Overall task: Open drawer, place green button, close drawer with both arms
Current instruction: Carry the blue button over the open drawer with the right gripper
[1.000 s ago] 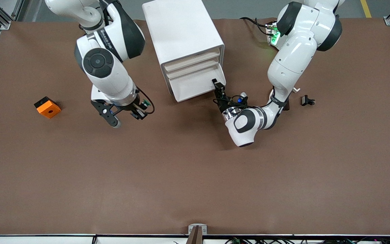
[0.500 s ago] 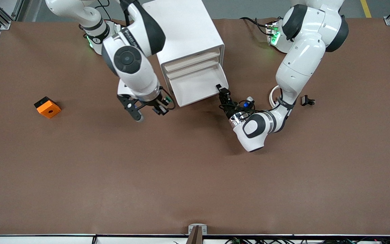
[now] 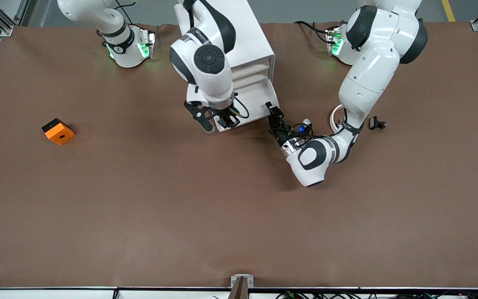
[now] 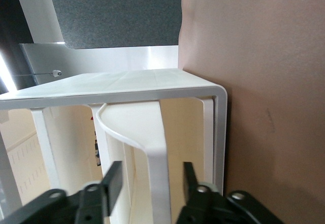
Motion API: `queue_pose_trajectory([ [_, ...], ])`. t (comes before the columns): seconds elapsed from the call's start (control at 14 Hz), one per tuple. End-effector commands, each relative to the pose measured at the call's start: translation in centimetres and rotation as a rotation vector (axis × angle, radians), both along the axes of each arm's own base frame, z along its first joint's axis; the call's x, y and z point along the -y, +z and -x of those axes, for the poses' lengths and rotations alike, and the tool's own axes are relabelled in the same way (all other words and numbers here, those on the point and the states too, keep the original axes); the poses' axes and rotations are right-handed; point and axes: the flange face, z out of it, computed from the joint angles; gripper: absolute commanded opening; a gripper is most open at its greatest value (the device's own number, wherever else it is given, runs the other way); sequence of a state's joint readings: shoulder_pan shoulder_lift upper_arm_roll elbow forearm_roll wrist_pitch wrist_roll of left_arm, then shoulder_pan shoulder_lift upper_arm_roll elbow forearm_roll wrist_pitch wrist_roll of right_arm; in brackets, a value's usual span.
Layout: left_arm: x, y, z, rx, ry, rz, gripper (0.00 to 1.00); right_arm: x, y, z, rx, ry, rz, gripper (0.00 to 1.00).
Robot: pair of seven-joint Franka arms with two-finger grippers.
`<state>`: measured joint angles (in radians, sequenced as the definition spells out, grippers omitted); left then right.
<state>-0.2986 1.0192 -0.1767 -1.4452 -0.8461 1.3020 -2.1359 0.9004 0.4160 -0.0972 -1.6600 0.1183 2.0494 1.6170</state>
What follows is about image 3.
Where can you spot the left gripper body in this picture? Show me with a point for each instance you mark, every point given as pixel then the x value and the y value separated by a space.
pixel 281 133

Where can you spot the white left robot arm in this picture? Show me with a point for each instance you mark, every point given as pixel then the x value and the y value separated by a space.
pixel 371 70

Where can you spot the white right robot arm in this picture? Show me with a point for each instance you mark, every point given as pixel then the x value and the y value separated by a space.
pixel 206 83

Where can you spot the white curved plastic part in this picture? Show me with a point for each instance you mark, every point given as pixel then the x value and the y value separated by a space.
pixel 332 118

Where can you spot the small black plastic part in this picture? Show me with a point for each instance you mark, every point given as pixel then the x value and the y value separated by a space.
pixel 375 123

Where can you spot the orange box with black base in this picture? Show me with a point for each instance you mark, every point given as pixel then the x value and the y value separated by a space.
pixel 60 135

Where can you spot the grey mount bracket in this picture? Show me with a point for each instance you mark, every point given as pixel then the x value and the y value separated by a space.
pixel 235 279

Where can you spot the brown camera post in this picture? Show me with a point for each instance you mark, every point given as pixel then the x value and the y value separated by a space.
pixel 241 290

